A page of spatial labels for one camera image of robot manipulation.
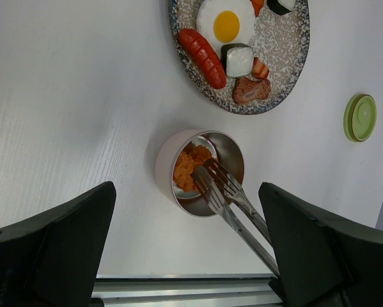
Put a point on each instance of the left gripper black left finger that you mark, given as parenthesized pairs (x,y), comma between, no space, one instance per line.
(52,258)

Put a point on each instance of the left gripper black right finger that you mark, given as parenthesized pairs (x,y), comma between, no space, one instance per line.
(324,259)

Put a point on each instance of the stainless steel tongs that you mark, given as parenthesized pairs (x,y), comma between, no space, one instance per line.
(221,189)

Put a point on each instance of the green round lid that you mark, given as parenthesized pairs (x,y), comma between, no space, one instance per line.
(360,117)

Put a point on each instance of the orange fried nugget toy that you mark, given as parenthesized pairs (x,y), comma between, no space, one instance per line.
(189,159)

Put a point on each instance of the stainless steel bowl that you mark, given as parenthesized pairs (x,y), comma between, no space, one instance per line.
(222,147)

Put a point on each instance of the fried egg toy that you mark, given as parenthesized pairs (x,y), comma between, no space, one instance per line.
(222,22)

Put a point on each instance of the bacon slice toy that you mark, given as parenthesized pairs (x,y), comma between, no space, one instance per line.
(246,90)

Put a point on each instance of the white rice cube toy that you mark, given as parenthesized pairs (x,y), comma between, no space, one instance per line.
(237,59)

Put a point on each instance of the silver patterned plate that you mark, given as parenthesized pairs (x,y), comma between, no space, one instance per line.
(280,41)

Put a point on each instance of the sushi roll toy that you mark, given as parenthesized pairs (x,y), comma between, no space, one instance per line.
(281,7)

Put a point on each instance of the aluminium front rail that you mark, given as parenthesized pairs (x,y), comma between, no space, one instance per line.
(187,290)

